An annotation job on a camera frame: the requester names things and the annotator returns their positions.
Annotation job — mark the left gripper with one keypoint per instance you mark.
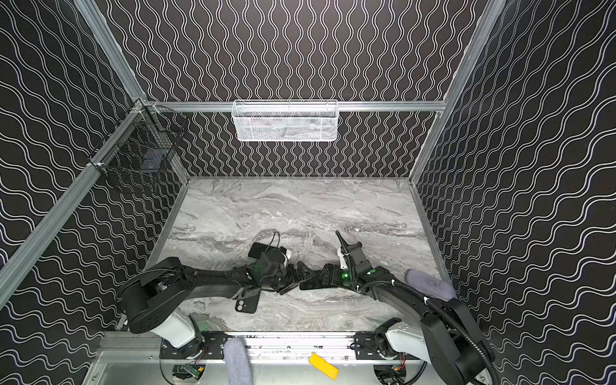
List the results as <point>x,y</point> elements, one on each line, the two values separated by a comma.
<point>281,277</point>

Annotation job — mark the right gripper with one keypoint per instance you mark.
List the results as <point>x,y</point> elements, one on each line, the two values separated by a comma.
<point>325,276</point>

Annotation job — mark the black phone case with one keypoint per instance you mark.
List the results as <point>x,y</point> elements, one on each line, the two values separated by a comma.
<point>248,304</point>

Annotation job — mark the black phone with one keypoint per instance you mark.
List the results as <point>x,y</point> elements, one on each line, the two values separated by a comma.
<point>258,249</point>

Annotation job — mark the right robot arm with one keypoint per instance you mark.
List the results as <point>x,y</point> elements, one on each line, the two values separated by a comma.
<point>455,345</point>

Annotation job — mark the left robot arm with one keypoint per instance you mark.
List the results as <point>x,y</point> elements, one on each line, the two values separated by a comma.
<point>151,300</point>

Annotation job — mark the yellow tag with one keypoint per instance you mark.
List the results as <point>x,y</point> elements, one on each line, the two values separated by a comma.
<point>323,366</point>

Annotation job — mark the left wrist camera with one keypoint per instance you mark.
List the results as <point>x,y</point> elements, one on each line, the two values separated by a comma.
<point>283,255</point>

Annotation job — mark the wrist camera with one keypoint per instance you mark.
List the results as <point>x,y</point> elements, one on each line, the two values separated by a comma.
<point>351,255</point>
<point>283,255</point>

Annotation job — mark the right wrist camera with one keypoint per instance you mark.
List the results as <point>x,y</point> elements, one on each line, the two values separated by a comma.
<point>351,255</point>

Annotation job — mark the aluminium front rail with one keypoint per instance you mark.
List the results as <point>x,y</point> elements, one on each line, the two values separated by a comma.
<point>266,347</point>

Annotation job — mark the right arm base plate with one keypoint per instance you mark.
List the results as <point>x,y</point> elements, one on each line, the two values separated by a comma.
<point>373,346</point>

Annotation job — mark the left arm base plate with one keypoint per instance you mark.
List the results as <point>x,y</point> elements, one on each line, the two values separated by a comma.
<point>209,345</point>

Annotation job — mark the white wire basket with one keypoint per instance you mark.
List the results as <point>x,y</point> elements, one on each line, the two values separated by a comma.
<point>286,120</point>

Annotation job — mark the black wire basket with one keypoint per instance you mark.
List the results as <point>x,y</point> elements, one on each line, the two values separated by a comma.
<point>141,161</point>

